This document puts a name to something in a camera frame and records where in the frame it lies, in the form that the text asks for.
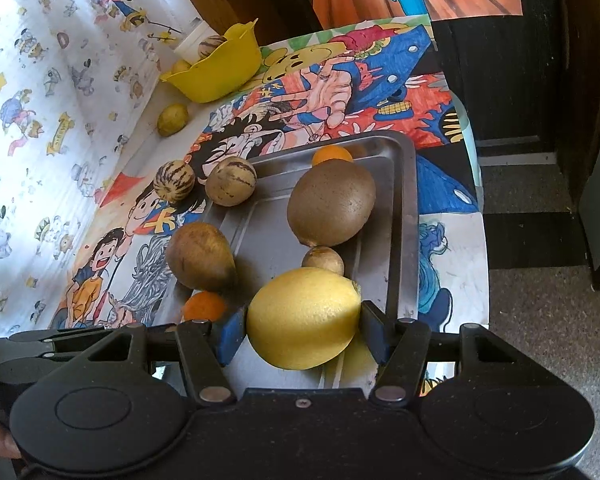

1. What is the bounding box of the white printed blanket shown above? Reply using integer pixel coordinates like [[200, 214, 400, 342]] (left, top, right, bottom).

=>
[[0, 0, 216, 341]]

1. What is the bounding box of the dark wooden door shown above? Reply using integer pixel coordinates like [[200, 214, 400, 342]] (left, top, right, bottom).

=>
[[427, 0, 600, 161]]

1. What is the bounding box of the white plastic jar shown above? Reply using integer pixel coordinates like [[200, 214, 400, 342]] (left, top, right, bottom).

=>
[[172, 17, 216, 63]]

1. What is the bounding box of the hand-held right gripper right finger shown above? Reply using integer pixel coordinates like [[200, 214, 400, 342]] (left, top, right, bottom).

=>
[[361, 300, 525, 407]]

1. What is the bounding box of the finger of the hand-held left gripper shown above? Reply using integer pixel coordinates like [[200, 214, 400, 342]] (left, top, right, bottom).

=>
[[7, 325, 146, 359]]

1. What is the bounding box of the yellow flower twig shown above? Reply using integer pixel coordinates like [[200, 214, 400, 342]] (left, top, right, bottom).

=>
[[145, 19, 183, 46]]

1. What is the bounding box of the metal tray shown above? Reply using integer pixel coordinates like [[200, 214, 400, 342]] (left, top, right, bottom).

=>
[[190, 130, 420, 391]]

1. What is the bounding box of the small tan striped melon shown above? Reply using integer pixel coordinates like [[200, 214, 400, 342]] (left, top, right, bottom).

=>
[[301, 245, 345, 277]]

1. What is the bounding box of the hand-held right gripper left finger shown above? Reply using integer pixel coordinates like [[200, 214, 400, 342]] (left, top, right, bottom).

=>
[[80, 306, 249, 407]]

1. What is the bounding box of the colourful cartoon table cover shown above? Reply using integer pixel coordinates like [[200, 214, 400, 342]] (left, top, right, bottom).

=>
[[45, 12, 491, 396]]

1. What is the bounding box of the small orange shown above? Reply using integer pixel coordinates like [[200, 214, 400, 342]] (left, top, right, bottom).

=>
[[181, 291, 228, 323], [311, 145, 355, 167]]

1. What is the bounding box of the large brown potato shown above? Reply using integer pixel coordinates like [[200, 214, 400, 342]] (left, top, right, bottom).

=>
[[165, 222, 238, 292]]

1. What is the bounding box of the yellow plastic bowl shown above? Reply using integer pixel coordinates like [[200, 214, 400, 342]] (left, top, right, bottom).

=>
[[160, 19, 262, 104]]

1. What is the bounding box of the large brown kiwi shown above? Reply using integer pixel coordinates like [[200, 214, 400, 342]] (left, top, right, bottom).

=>
[[286, 159, 377, 248]]

